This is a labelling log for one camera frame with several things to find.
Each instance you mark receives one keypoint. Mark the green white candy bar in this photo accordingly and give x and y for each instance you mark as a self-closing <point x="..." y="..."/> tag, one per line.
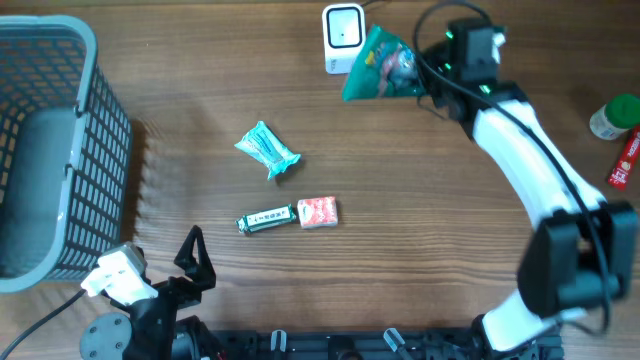
<point x="265" y="219"/>

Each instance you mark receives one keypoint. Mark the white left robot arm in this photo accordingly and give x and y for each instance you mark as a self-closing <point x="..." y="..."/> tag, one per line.
<point x="145" y="324"/>

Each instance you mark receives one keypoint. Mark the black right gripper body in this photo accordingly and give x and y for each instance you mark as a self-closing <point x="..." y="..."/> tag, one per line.
<point x="435" y="73"/>

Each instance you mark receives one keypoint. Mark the green cap white bottle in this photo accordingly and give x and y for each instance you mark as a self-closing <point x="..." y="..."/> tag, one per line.
<point x="616" y="117"/>

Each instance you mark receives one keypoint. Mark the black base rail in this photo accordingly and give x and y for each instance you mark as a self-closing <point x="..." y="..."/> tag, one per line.
<point x="430" y="344"/>

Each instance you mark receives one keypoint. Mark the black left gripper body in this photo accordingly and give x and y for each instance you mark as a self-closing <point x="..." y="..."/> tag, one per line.
<point x="174" y="294"/>

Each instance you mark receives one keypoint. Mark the orange white small box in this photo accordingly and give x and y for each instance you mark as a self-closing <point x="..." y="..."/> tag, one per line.
<point x="317" y="212"/>

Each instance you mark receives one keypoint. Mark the grey plastic mesh basket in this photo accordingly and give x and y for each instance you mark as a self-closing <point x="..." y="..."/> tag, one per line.
<point x="66" y="145"/>

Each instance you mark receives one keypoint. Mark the red Nescafe sachet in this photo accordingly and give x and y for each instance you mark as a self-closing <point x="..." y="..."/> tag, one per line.
<point x="619" y="177"/>

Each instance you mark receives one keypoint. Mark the teal white packet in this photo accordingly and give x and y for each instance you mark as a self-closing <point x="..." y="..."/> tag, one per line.
<point x="265" y="147"/>

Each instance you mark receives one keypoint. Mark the white barcode scanner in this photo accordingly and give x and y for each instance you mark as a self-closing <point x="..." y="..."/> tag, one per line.
<point x="344" y="34"/>

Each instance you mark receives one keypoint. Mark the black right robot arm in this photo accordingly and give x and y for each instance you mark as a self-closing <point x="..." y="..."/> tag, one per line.
<point x="581" y="253"/>

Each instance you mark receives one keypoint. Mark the green 3M gloves packet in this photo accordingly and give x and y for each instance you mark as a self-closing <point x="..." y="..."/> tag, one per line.
<point x="385" y="67"/>

